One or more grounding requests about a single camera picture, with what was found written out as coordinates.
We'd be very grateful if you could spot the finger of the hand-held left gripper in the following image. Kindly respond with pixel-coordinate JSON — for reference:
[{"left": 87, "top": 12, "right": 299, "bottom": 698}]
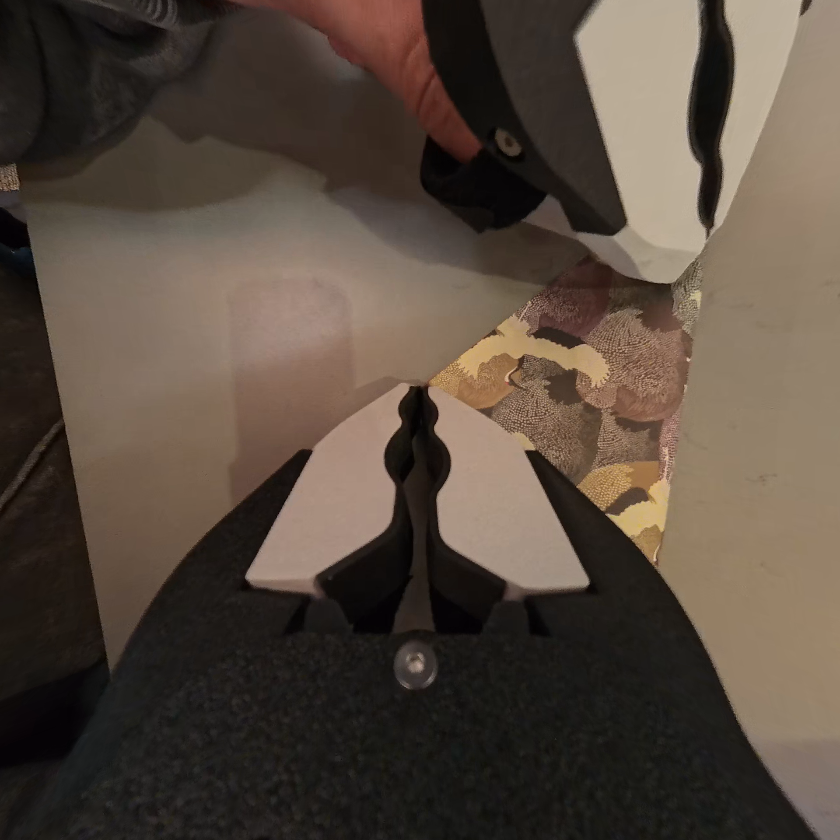
[
  {"left": 699, "top": 0, "right": 815, "bottom": 240},
  {"left": 525, "top": 0, "right": 713, "bottom": 284}
]

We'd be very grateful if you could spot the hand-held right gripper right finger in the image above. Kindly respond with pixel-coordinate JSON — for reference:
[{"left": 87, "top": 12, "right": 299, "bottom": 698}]
[{"left": 420, "top": 386, "right": 592, "bottom": 632}]

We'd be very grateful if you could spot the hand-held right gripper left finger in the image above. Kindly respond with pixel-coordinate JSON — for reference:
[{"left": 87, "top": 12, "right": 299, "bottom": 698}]
[{"left": 245, "top": 384, "right": 422, "bottom": 632}]

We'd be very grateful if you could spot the bird patterned origami paper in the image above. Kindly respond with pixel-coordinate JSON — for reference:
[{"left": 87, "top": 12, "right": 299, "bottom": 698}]
[{"left": 430, "top": 252, "right": 703, "bottom": 567}]

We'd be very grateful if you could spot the person's left hand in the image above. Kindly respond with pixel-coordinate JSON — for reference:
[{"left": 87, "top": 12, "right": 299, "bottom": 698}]
[{"left": 262, "top": 0, "right": 488, "bottom": 163}]

